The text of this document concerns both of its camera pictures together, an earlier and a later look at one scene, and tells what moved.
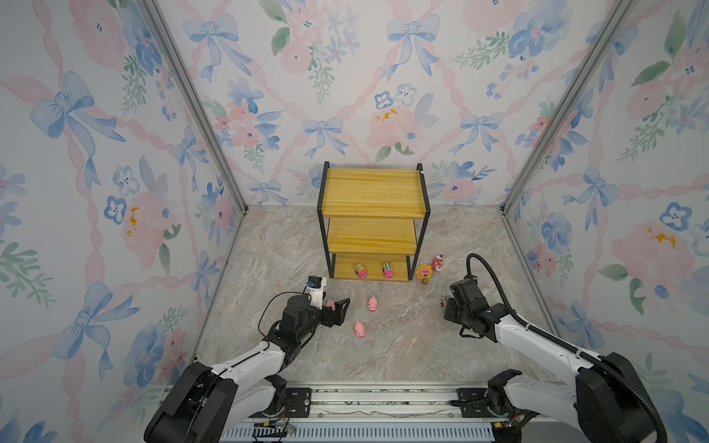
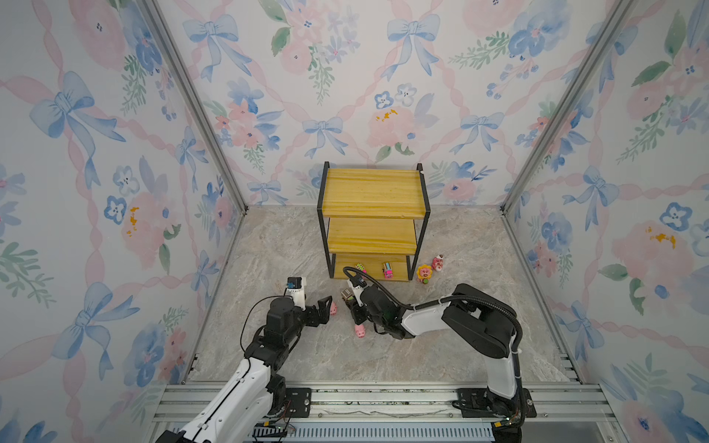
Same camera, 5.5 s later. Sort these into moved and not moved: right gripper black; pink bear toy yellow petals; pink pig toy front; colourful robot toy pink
Moved: right gripper black
Not moved: pink bear toy yellow petals; colourful robot toy pink; pink pig toy front
